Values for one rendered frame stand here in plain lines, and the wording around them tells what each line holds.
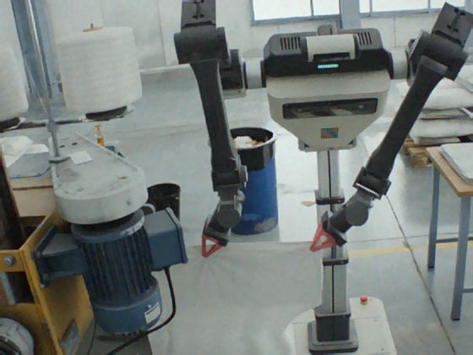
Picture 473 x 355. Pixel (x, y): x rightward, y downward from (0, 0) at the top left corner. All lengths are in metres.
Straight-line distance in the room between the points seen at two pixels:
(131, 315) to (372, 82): 1.00
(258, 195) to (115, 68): 2.69
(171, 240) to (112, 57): 0.37
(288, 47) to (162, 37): 7.95
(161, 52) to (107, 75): 8.50
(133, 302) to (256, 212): 2.67
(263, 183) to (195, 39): 2.60
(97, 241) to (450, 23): 0.83
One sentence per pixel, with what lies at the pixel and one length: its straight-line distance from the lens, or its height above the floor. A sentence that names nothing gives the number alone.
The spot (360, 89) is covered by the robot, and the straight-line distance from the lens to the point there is 1.64.
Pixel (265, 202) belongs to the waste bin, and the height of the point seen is 0.23.
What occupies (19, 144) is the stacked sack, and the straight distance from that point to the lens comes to 4.84.
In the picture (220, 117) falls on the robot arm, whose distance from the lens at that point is 1.22.
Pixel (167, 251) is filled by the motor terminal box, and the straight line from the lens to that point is 1.08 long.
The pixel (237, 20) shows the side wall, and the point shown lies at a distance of 9.31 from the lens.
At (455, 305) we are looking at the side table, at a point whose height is 0.10.
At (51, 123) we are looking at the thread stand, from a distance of 1.19.
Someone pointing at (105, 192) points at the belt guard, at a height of 1.42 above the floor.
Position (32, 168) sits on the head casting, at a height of 1.34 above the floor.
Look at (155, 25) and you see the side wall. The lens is 9.51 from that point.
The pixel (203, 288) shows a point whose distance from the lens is 1.52.
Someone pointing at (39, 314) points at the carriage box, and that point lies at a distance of 1.10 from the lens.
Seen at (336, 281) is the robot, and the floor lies 0.59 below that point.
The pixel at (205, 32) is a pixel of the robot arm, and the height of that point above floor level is 1.65.
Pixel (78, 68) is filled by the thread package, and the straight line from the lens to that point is 1.07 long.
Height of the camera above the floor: 1.77
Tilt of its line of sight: 21 degrees down
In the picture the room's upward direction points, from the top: 7 degrees counter-clockwise
